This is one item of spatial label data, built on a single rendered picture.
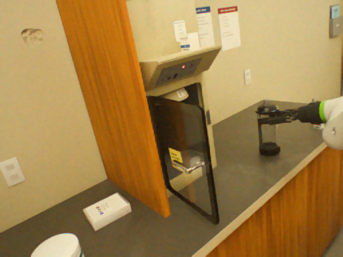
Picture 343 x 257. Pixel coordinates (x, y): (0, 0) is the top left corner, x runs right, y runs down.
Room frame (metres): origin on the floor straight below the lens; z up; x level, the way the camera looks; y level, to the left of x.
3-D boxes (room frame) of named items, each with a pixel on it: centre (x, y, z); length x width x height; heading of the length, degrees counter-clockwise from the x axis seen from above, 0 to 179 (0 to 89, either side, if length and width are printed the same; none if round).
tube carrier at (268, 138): (1.18, -0.47, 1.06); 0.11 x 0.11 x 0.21
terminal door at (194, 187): (0.81, -0.02, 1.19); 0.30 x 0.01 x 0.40; 28
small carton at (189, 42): (1.02, -0.13, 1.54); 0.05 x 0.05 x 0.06; 38
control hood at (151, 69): (1.00, -0.10, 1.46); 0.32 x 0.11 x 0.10; 126
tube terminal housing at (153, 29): (1.14, 0.01, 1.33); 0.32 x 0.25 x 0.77; 126
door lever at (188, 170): (0.73, -0.03, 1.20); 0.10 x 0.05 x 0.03; 28
